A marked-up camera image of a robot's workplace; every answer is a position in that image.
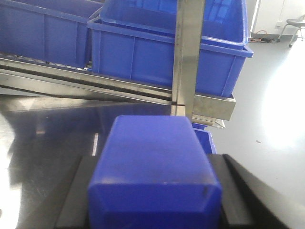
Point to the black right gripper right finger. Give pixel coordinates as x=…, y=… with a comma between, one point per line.
x=241, y=208

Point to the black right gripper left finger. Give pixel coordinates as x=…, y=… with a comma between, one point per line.
x=74, y=212

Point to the blue block part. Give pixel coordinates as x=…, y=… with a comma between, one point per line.
x=153, y=174

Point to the small blue bin below shelf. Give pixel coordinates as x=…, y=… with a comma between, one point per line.
x=205, y=138

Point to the stainless steel shelf rack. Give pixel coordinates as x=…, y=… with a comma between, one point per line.
x=181, y=97

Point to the blue bin lower right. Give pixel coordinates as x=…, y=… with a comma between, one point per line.
x=148, y=58

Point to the nested blue bin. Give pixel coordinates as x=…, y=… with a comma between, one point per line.
x=224, y=21

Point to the blue bin lower left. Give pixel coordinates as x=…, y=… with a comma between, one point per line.
x=48, y=30

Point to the grey stool background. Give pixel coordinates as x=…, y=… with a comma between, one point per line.
x=299, y=24

